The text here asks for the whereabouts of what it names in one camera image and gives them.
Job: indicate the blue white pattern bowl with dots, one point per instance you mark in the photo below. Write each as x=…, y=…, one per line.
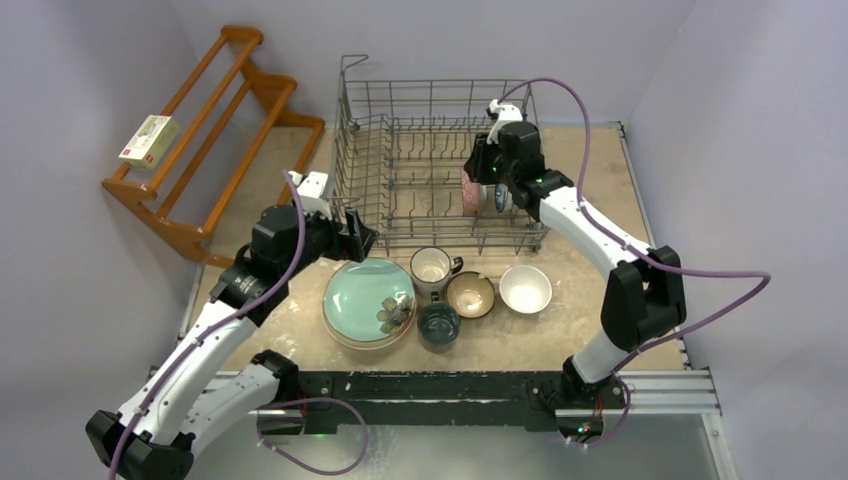
x=503, y=198

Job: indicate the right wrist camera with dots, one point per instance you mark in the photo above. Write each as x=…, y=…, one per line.
x=502, y=113

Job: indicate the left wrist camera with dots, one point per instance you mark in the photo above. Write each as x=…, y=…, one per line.
x=315, y=190

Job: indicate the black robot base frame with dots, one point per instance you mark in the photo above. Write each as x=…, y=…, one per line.
x=538, y=401

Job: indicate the teal floral plate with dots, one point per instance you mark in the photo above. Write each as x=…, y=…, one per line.
x=373, y=276

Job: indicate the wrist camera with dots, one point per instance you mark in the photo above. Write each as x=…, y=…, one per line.
x=315, y=190
x=502, y=113

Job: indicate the small cardboard box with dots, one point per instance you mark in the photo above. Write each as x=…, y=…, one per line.
x=150, y=142

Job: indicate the wooden shelf rack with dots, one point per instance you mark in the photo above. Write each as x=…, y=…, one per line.
x=151, y=201

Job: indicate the grey wire dish rack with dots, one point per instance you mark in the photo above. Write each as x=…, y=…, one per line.
x=398, y=151

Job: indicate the tan brown-rimmed bowl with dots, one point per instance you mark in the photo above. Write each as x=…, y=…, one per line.
x=471, y=294

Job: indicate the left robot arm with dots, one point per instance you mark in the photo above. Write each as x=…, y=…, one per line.
x=159, y=432

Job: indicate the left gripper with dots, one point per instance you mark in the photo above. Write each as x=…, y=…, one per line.
x=353, y=245

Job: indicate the dark green mug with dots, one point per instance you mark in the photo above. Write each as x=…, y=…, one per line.
x=438, y=325

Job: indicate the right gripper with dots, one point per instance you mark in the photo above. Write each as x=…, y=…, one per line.
x=480, y=165

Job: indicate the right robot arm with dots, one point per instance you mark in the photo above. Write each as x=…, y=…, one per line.
x=644, y=296

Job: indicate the brown floral pattern bowl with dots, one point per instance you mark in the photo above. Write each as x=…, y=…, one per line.
x=474, y=195

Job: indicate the white ribbed mug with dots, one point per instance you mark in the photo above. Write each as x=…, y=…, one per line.
x=431, y=269

